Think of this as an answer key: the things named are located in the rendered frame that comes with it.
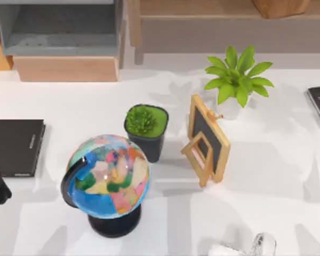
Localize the grass plant in black pot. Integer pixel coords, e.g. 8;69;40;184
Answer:
124;103;169;164

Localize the wooden framed blackboard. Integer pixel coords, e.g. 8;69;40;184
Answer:
180;93;231;188

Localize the colourful globe on black stand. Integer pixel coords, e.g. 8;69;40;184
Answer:
60;134;152;239

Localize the leafy plant in white pot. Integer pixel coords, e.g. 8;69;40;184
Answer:
204;45;275;120

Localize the pale wooden drawer front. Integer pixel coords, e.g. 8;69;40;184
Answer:
12;55;120;83

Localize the wooden open shelf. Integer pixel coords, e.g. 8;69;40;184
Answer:
128;0;320;66

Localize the black book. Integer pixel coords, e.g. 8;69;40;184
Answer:
0;119;46;178

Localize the brown wooden block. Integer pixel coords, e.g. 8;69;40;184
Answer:
250;0;311;19

